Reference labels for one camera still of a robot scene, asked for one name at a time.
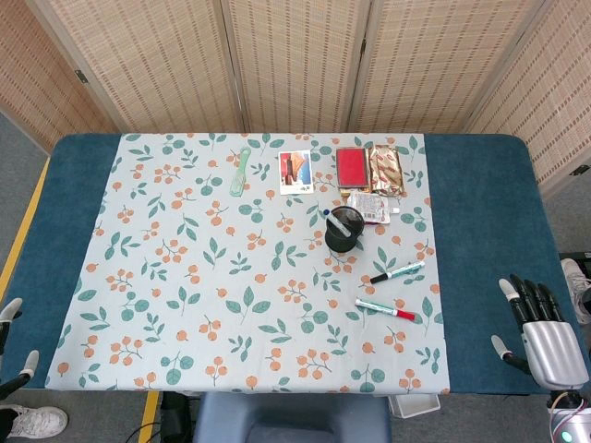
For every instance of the blue pen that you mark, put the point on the blue pen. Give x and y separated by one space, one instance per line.
339 226

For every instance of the gold foil snack packet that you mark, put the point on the gold foil snack packet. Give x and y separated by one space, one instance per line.
387 170

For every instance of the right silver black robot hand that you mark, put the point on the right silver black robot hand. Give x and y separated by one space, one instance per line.
554 350

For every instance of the floral leaf print tablecloth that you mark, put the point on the floral leaf print tablecloth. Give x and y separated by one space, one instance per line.
208 277

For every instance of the black flat floor object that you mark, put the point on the black flat floor object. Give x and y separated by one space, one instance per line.
577 256

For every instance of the woven bamboo screen panel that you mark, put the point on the woven bamboo screen panel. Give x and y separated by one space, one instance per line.
438 69
27 92
152 69
295 69
554 92

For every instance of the white plastic box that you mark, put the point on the white plastic box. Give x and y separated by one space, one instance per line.
415 408

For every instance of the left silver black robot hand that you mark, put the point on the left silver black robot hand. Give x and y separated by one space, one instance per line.
11 308

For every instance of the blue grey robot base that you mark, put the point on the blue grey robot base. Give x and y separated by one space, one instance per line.
291 417

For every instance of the clear plastic printed packet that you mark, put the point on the clear plastic printed packet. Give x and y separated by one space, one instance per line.
369 207

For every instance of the green marker red cap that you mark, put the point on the green marker red cap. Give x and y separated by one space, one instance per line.
383 307

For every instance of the red flat box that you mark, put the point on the red flat box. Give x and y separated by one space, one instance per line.
352 168

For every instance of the green marker black cap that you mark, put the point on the green marker black cap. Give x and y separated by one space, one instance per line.
397 273

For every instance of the picture postcard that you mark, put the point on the picture postcard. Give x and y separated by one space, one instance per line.
295 173

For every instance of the black round pen holder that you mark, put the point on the black round pen holder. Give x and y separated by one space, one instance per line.
339 242

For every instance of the blue velvet table cover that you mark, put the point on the blue velvet table cover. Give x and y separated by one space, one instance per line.
485 207

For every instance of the black base bracket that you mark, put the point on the black base bracket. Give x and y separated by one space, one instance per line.
177 415

